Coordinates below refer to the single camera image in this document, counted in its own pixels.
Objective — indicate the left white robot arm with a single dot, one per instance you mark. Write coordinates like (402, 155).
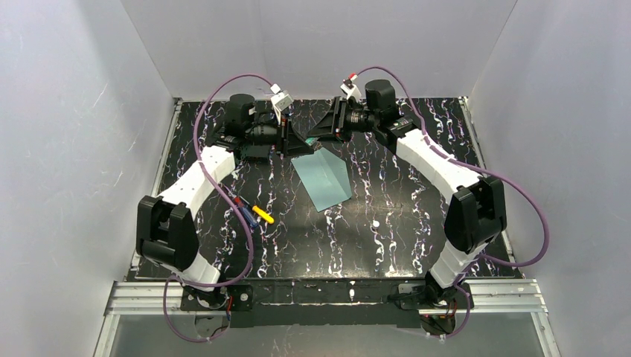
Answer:
(166, 229)

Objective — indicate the aluminium frame rail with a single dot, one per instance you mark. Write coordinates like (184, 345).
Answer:
(489, 296)

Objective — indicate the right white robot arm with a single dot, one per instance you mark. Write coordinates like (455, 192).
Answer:
(476, 213)

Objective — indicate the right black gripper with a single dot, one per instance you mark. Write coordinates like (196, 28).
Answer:
(338, 120)

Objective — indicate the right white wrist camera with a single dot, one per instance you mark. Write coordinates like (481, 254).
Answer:
(350, 89)

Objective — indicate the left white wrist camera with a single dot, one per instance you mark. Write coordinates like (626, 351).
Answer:
(281, 100)

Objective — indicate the teal paper envelope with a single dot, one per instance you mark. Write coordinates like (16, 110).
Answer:
(325, 178)

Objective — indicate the green white marker pen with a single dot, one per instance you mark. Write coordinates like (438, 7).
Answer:
(311, 141)

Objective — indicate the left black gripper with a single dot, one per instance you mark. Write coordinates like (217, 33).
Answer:
(284, 135)

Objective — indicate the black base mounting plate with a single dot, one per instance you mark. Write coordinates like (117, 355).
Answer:
(399, 301)

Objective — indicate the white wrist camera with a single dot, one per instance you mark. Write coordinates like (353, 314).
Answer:
(350, 89)
(281, 100)

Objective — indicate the yellow handled screwdriver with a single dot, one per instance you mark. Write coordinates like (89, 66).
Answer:
(263, 214)

